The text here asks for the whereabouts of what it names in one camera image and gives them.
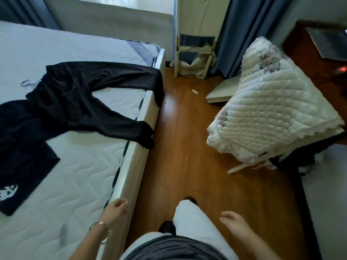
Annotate person's left hand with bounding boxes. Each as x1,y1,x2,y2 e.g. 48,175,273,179
100,198,129,230

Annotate person's right hand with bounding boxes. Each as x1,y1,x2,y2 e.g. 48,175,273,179
219,211,253,240

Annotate person's left forearm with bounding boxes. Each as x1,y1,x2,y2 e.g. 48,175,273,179
68,224,110,260

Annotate person's right forearm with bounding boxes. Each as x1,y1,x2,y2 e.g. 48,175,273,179
239,231,284,260

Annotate person's white trousers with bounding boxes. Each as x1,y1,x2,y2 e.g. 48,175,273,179
119,200,239,260

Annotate white quilted mattress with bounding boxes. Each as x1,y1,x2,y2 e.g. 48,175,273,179
0,20,160,260

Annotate person's grey shirt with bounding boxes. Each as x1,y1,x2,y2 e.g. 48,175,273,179
130,235,229,260

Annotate black bag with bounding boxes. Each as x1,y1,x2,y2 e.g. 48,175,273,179
268,131,345,176

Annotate grey rug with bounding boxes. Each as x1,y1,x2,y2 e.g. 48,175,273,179
299,143,347,260

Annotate black trousers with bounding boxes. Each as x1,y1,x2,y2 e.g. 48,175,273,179
26,61,165,150

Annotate black shirt with white print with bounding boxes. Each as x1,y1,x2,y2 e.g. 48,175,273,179
0,100,61,216

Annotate folded white quilt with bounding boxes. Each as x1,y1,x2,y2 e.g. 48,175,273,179
206,36,345,165

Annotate white flat board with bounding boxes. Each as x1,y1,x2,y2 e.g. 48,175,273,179
205,77,240,104

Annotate white cloth bag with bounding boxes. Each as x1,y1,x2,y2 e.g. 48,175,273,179
179,46,215,77

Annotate white wooden rack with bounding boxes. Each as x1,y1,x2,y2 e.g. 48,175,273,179
173,35,218,80

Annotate dark wooden desk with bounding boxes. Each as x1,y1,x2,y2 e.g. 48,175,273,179
282,20,347,145

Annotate grey upholstered headboard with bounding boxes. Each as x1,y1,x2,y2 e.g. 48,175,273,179
42,0,175,60

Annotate blue curtain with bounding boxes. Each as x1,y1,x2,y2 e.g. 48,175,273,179
0,0,61,31
210,0,294,79

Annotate grey laptop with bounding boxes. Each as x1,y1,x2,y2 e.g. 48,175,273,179
306,27,347,62

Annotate silver bracelet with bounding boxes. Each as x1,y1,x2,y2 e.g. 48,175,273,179
89,221,111,244

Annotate white bed frame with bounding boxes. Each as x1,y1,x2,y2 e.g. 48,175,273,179
96,48,166,260

